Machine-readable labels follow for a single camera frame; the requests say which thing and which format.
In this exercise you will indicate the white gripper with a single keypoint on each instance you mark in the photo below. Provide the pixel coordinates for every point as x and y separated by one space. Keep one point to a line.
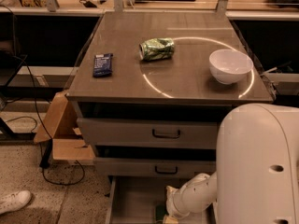
173 204

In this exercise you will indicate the green yellow sponge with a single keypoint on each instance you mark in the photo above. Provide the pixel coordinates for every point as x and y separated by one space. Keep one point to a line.
160 213

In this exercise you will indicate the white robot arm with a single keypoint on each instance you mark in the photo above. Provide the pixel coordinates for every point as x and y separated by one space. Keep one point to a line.
256 180

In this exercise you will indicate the open bottom grey drawer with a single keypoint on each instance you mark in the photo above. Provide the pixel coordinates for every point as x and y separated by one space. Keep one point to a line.
133 199

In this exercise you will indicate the middle grey drawer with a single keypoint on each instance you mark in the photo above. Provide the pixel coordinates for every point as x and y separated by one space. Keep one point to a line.
142 167

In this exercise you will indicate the top grey drawer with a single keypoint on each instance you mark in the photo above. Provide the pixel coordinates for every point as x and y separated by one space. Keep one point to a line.
137 133

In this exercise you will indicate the grey drawer cabinet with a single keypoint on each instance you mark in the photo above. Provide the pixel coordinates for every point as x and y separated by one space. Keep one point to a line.
180 88

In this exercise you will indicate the brown cardboard box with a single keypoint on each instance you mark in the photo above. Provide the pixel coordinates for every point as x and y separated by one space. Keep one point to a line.
60 127

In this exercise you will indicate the white bowl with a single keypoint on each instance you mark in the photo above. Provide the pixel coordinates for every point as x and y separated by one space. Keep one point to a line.
229 66

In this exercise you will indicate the white sneaker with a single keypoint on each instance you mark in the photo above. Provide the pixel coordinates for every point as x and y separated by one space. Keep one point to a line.
15 201

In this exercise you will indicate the dark blue snack bar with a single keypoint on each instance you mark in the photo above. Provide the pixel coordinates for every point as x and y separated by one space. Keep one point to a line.
102 66

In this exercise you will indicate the black middle drawer handle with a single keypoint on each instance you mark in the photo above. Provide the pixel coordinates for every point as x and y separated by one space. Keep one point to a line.
171 171

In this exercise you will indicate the black drawer handle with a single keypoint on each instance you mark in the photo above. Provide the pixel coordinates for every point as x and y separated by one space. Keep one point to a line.
175 135
171 171

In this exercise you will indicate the black top drawer handle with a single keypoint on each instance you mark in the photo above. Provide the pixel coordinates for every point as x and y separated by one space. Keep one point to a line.
175 135

